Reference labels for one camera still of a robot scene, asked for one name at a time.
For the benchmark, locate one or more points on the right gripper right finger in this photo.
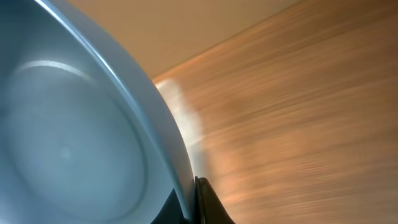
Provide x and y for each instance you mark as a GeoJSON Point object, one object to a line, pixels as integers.
{"type": "Point", "coordinates": [208, 207]}

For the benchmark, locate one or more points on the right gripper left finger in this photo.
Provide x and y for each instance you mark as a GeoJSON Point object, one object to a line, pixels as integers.
{"type": "Point", "coordinates": [171, 212]}

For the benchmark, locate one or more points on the blue plate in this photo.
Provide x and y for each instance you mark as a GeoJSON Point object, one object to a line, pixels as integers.
{"type": "Point", "coordinates": [86, 137]}

